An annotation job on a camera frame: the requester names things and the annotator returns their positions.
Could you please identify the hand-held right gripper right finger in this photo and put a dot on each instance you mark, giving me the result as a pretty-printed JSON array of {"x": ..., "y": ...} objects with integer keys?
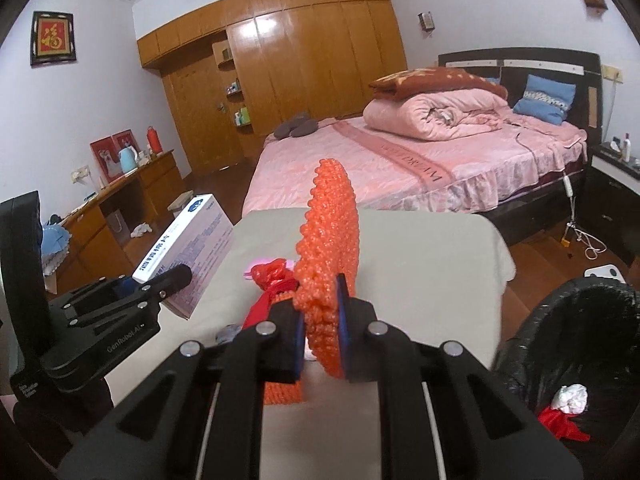
[{"x": 341, "y": 320}]

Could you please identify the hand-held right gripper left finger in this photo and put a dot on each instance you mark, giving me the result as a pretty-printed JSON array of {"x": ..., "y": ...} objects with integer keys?
[{"x": 298, "y": 345}]

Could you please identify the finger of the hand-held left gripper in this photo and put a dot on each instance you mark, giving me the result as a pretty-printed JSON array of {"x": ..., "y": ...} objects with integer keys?
[
  {"x": 125, "y": 287},
  {"x": 167, "y": 282}
]

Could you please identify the white printed cardboard box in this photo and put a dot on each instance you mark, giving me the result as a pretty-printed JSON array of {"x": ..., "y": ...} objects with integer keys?
[{"x": 200, "y": 240}]

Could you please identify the bin with black liner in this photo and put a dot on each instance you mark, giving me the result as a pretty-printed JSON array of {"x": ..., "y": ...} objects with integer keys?
[{"x": 575, "y": 340}]

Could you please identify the crumpled white cloth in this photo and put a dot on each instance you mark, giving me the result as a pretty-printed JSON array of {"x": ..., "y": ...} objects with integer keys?
[{"x": 141, "y": 230}]

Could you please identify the red plastic bag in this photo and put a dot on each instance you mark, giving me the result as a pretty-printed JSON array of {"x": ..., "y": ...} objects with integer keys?
[{"x": 270, "y": 285}]

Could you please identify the small white stool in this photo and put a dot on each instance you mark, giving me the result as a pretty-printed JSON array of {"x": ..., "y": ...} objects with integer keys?
[{"x": 181, "y": 204}]

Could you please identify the light blue cloth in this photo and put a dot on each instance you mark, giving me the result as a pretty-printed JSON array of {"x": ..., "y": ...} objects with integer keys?
[{"x": 52, "y": 247}]

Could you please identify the beige tablecloth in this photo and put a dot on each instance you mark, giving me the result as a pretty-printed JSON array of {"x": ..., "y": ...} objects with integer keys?
[{"x": 425, "y": 260}]

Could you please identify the wooden side cabinet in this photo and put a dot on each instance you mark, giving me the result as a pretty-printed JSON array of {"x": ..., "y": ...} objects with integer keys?
[{"x": 155, "y": 175}]

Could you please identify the light blue electric kettle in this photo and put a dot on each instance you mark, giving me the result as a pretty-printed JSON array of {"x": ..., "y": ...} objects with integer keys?
[{"x": 128, "y": 158}]

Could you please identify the red thermos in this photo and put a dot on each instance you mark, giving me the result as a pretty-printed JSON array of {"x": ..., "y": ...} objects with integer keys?
[{"x": 153, "y": 139}]

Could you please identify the pink bedspread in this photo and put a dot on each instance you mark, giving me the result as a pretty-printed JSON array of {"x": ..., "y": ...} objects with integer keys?
[{"x": 350, "y": 170}]

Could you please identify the dark grey plush slipper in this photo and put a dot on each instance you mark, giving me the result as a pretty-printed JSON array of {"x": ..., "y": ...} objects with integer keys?
[
  {"x": 306, "y": 127},
  {"x": 285, "y": 130}
]

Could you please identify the folded pink quilt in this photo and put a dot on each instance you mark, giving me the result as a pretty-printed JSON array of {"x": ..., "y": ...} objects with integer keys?
[{"x": 410, "y": 115}]

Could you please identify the crumpled red plastic scrap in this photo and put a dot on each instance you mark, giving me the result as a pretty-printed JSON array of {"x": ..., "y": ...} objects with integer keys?
[{"x": 555, "y": 422}]

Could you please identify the crumpled white tissue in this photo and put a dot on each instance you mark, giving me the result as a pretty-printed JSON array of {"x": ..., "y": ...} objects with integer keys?
[{"x": 570, "y": 397}]

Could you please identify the red patterned pillow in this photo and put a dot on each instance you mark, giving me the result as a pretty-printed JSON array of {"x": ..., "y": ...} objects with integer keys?
[{"x": 435, "y": 80}]

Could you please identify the brown wooden wardrobe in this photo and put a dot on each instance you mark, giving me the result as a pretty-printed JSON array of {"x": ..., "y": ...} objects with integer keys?
[{"x": 310, "y": 60}]

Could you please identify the white electric blanket controller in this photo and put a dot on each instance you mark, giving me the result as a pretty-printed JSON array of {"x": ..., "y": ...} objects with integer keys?
[{"x": 568, "y": 186}]

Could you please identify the white bathroom scale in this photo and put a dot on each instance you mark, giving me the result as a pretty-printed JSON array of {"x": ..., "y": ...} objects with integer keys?
[{"x": 605, "y": 272}]

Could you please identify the black nightstand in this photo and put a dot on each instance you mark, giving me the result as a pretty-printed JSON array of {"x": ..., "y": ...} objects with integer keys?
[{"x": 605, "y": 210}]

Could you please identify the blue pillow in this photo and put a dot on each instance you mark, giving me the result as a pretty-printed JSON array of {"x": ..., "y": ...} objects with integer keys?
[{"x": 542, "y": 97}]

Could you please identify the white bottle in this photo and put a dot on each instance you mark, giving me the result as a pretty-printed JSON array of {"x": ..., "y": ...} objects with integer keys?
[{"x": 626, "y": 149}]

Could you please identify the dark wooden bed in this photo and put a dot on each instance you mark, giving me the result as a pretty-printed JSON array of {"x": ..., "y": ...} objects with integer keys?
[{"x": 587, "y": 85}]

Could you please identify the white wall power socket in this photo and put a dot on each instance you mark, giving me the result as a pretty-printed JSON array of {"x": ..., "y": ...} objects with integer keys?
[{"x": 80, "y": 174}]

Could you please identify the large red photo frame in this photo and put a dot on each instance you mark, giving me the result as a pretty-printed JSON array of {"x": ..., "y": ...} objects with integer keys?
[{"x": 105, "y": 157}]

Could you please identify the small red photo frame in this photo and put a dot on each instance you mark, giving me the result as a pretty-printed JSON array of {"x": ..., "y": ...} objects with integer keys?
[{"x": 125, "y": 137}]

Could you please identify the framed red wall picture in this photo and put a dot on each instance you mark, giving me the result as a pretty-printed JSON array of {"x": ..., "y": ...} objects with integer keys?
[{"x": 52, "y": 37}]

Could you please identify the small dark wall ornament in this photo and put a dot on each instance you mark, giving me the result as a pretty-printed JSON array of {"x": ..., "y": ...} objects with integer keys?
[{"x": 426, "y": 20}]

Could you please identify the beige wall socket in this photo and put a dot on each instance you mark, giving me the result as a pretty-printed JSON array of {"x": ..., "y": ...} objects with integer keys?
[{"x": 612, "y": 72}]

